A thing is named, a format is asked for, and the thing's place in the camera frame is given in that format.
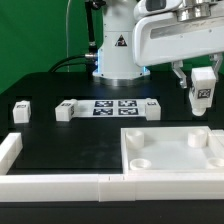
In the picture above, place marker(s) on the white U-shaped fence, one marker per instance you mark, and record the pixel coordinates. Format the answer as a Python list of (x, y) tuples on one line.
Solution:
[(101, 187)]

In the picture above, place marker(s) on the white marker base plate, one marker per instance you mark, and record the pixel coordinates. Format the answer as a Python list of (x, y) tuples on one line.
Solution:
[(110, 108)]

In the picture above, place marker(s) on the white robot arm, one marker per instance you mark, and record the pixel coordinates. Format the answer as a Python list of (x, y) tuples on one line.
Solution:
[(115, 62)]

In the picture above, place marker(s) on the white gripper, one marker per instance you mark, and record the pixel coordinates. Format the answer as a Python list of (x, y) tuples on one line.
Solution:
[(175, 30)]

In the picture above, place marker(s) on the white square tabletop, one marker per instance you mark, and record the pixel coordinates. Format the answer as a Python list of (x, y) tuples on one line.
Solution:
[(172, 149)]

